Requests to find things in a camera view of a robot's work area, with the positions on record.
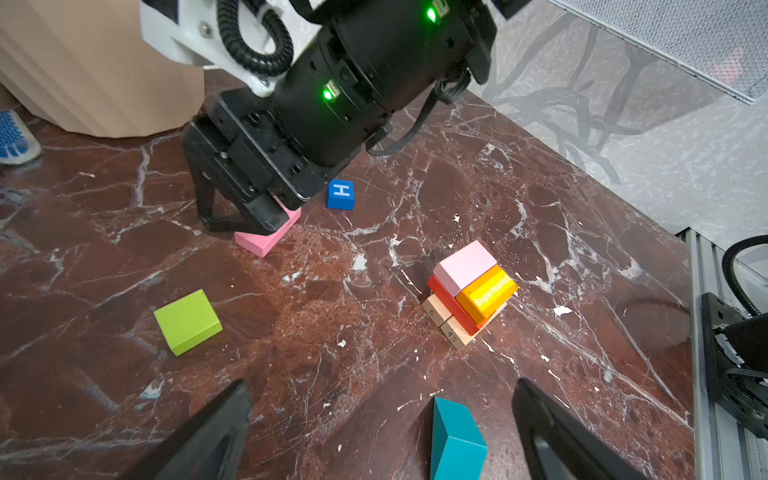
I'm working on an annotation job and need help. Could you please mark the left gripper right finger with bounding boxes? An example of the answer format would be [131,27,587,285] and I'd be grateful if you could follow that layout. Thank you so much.
[512,378,644,480]

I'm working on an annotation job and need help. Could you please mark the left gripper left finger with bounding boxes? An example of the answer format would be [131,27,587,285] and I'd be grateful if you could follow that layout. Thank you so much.
[121,379,253,479]

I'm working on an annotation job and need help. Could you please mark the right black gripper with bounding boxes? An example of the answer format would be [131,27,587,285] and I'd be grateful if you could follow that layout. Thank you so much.
[182,35,391,235]

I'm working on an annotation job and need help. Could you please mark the pink block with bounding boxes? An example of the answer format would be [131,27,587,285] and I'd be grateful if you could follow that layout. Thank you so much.
[433,240,497,297]
[233,200,303,260]

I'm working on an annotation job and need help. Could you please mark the green cube block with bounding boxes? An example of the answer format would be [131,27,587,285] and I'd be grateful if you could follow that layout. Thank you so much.
[154,289,223,356]

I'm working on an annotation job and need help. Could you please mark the blue letter cube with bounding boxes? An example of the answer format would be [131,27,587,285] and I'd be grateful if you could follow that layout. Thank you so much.
[327,179,356,210]

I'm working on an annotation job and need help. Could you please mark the natural wood block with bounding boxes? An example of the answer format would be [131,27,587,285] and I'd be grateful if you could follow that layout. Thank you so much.
[422,294,452,328]
[440,317,492,350]

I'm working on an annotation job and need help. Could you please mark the orange rectangular block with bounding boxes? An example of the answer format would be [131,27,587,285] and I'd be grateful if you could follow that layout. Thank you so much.
[456,265,519,325]

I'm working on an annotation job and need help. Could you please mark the red rectangular block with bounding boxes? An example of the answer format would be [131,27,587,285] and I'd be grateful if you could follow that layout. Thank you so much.
[428,275,490,336]

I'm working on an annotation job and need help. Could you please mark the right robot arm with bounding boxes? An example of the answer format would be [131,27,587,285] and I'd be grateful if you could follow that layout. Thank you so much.
[182,1,522,235]

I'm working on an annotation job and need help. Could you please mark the teal wedge block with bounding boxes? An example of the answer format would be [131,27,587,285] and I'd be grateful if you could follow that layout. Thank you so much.
[430,397,488,480]

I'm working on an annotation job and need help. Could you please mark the beige flower pot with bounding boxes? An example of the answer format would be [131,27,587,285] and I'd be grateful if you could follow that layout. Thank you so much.
[1,1,205,138]

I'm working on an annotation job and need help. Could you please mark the blue dotted work glove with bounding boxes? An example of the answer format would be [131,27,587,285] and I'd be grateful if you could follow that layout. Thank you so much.
[0,110,42,165]

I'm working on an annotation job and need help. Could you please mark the pink object in basket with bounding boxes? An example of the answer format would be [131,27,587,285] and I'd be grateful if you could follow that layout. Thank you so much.
[705,47,745,87]

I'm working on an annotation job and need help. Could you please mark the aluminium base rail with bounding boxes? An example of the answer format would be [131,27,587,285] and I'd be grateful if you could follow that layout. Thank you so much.
[679,228,767,479]

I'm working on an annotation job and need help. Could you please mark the white wire basket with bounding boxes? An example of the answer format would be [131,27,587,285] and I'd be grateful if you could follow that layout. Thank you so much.
[555,0,767,105]

